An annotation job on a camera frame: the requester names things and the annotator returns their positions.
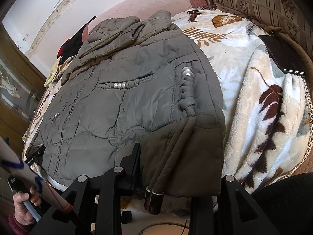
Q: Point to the black smartphone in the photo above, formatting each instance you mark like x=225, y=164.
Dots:
x=284, y=55

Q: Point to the yellow floral cloth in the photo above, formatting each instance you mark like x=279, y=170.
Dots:
x=52, y=74

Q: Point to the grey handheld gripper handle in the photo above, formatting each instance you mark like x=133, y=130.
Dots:
x=29, y=206

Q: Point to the striped beige pillow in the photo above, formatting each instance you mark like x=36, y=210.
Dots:
x=278, y=13

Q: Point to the white patterned sleeve forearm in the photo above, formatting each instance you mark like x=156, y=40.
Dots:
x=19, y=169

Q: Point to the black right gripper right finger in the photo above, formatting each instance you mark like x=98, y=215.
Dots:
x=238, y=213

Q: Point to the grey quilted puffer jacket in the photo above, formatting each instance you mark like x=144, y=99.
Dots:
x=137, y=81

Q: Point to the pink padded headboard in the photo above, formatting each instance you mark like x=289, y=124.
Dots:
x=143, y=9

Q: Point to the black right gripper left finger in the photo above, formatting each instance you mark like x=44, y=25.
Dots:
x=95, y=200

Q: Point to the person left hand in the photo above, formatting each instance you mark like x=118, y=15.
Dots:
x=21, y=213

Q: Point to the brown wooden wardrobe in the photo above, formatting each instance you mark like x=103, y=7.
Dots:
x=21, y=91

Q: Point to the black and red clothes pile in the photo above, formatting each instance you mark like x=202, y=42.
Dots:
x=72, y=45

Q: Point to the leaf pattern fleece blanket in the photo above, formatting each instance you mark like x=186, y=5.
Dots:
x=267, y=113

